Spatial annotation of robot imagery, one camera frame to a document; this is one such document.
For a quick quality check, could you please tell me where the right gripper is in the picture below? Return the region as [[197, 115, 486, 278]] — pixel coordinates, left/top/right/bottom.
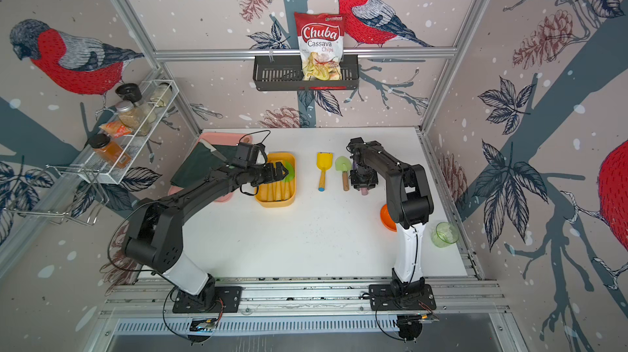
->
[[347, 166, 375, 189]]

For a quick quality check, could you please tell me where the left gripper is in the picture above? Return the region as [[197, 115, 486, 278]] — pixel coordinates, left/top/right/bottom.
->
[[247, 161, 289, 185]]

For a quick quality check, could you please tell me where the light green shovel wooden handle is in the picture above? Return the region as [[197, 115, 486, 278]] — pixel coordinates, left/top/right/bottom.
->
[[335, 156, 352, 191]]

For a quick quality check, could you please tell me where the yellow square shovel blue tip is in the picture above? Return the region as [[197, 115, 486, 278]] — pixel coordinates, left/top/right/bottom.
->
[[317, 152, 334, 192]]

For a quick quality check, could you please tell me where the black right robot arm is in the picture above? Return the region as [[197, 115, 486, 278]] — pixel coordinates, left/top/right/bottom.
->
[[347, 137, 434, 293]]

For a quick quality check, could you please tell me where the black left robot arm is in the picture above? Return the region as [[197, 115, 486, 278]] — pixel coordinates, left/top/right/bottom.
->
[[122, 162, 289, 296]]

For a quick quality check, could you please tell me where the yellow plastic storage box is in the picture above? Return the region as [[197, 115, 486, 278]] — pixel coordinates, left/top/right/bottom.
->
[[254, 153, 296, 208]]

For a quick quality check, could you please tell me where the orange plastic bowl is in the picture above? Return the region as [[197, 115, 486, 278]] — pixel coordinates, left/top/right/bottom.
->
[[379, 204, 397, 232]]

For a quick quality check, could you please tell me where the pink plastic tray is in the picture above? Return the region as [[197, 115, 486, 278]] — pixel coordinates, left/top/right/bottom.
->
[[168, 131, 253, 203]]

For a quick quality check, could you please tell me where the dark green cloth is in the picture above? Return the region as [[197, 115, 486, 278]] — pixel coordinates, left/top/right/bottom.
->
[[170, 143, 236, 189]]

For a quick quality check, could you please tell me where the clear green cup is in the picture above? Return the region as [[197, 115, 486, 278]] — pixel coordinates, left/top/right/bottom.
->
[[431, 222, 461, 248]]

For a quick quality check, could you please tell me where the clear glass jar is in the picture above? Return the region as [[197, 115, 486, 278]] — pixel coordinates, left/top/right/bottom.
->
[[149, 82, 173, 108]]

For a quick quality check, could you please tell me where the chuba cassava chips bag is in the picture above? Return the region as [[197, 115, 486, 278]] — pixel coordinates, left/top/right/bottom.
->
[[294, 13, 345, 81]]

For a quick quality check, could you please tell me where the orange spice jar black lid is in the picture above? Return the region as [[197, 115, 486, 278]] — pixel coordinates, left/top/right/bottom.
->
[[88, 133, 132, 168]]

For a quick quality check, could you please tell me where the orange snack packet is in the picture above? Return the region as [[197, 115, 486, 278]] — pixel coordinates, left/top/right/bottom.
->
[[100, 121, 134, 139]]

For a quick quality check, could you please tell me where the green shovel yellow handle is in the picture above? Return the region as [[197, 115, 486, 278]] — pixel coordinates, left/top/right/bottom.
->
[[282, 161, 295, 183]]

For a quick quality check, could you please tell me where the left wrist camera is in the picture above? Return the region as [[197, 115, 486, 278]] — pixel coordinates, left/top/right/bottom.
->
[[231, 142, 268, 169]]

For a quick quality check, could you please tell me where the white handled kitchen knife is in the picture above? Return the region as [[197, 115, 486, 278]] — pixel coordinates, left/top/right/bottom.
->
[[199, 139, 227, 162]]

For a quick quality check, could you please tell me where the black wall basket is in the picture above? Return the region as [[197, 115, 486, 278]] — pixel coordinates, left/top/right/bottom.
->
[[253, 55, 360, 92]]

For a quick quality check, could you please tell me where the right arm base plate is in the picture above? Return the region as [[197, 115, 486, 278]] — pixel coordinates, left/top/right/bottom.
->
[[366, 284, 437, 311]]

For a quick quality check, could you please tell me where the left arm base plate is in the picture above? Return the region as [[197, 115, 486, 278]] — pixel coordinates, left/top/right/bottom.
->
[[173, 284, 243, 314]]

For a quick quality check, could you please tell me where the white wire spice rack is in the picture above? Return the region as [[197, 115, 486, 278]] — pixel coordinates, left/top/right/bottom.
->
[[53, 79, 179, 185]]

